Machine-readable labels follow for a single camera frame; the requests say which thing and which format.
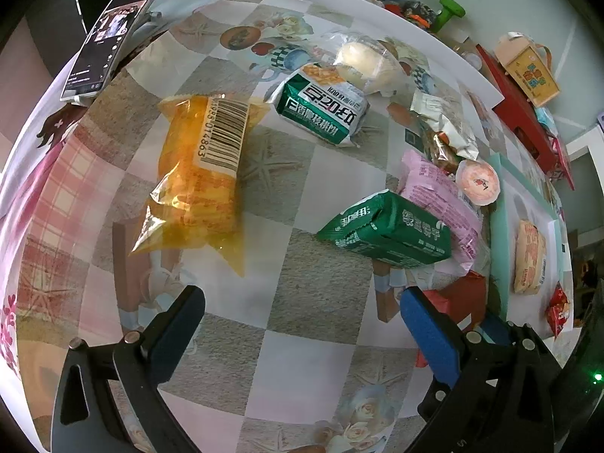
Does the silver wrapped pastry packet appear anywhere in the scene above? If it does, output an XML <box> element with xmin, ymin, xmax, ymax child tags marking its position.
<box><xmin>410</xmin><ymin>92</ymin><xmax>479</xmax><ymax>171</ymax></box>

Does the orange bread packet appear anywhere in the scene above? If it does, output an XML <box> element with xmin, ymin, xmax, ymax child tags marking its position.
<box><xmin>513</xmin><ymin>219</ymin><xmax>547</xmax><ymax>294</ymax></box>

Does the dark toy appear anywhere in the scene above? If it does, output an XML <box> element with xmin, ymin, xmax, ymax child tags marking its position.
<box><xmin>399</xmin><ymin>0</ymin><xmax>442</xmax><ymax>29</ymax></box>

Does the pink printed cloth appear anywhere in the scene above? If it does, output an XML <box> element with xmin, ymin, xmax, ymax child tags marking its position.
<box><xmin>0</xmin><ymin>61</ymin><xmax>119</xmax><ymax>388</ymax></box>

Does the green and white snack packet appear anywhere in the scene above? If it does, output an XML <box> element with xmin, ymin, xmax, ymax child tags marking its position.
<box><xmin>273</xmin><ymin>62</ymin><xmax>370</xmax><ymax>148</ymax></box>

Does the bun in clear bag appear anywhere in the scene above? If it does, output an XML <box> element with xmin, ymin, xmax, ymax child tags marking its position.
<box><xmin>311</xmin><ymin>31</ymin><xmax>411</xmax><ymax>97</ymax></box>

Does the smartphone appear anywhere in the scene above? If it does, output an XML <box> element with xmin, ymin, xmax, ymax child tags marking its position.
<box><xmin>60</xmin><ymin>0</ymin><xmax>165</xmax><ymax>103</ymax></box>

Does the light blue tissue pack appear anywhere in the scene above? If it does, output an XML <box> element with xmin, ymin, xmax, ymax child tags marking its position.
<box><xmin>535</xmin><ymin>106</ymin><xmax>560</xmax><ymax>135</ymax></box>

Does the pink jelly cup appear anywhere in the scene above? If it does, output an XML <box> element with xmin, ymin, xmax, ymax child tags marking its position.
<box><xmin>455</xmin><ymin>159</ymin><xmax>501</xmax><ymax>206</ymax></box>

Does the teal rimmed tray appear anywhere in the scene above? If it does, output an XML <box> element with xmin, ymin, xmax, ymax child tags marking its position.
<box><xmin>488</xmin><ymin>151</ymin><xmax>574</xmax><ymax>336</ymax></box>

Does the yellow snack packet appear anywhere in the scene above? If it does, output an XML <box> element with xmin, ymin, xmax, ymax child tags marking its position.
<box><xmin>128</xmin><ymin>95</ymin><xmax>271</xmax><ymax>278</ymax></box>

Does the tan handbag shaped box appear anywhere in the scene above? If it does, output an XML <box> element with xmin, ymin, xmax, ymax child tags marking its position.
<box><xmin>493</xmin><ymin>32</ymin><xmax>561</xmax><ymax>108</ymax></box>

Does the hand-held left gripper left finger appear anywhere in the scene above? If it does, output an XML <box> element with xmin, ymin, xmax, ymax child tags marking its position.
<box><xmin>51</xmin><ymin>284</ymin><xmax>206</xmax><ymax>453</ymax></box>

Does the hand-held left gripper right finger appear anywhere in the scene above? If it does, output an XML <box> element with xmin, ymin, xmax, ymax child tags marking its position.
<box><xmin>400</xmin><ymin>287</ymin><xmax>574</xmax><ymax>453</ymax></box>

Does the green dumbbell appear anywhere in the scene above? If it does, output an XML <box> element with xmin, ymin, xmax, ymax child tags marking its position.
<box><xmin>431</xmin><ymin>0</ymin><xmax>467</xmax><ymax>34</ymax></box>

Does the small red snack packet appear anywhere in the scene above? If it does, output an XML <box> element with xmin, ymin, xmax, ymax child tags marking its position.
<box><xmin>546</xmin><ymin>285</ymin><xmax>572</xmax><ymax>338</ymax></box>

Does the red and pink printed box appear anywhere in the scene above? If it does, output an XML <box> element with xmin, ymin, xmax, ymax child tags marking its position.
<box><xmin>551</xmin><ymin>136</ymin><xmax>576</xmax><ymax>190</ymax></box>

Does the pink snack packet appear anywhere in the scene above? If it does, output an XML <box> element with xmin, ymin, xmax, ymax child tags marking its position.
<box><xmin>399</xmin><ymin>150</ymin><xmax>482</xmax><ymax>274</ymax></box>

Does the long red box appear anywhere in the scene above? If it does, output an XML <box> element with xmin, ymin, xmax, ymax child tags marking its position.
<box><xmin>476</xmin><ymin>43</ymin><xmax>558</xmax><ymax>177</ymax></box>

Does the white cabinet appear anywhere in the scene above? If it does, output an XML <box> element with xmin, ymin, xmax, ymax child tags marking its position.
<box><xmin>566</xmin><ymin>125</ymin><xmax>604</xmax><ymax>246</ymax></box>

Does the printed checked tablecloth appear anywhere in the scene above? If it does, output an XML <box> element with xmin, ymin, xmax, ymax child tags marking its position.
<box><xmin>23</xmin><ymin>0</ymin><xmax>581</xmax><ymax>453</ymax></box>

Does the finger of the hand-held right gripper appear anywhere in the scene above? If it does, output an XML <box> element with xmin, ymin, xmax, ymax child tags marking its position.
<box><xmin>479</xmin><ymin>312</ymin><xmax>515</xmax><ymax>346</ymax></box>

